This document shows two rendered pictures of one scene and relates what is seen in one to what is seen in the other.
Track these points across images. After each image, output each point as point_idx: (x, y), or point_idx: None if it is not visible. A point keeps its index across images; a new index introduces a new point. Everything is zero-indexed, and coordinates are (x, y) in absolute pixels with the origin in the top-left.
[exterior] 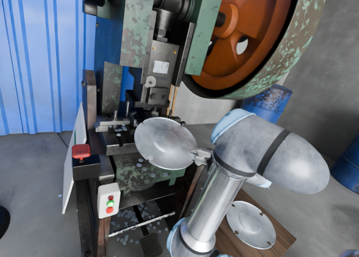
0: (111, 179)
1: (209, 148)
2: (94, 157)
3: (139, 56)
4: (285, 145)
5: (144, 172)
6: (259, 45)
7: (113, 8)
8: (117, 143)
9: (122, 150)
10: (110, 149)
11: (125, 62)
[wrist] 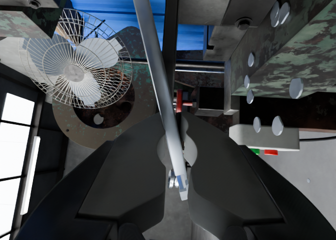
0: (238, 112)
1: (61, 190)
2: (198, 95)
3: (9, 18)
4: None
5: (296, 73)
6: None
7: None
8: (206, 48)
9: (227, 46)
10: (213, 58)
11: (40, 34)
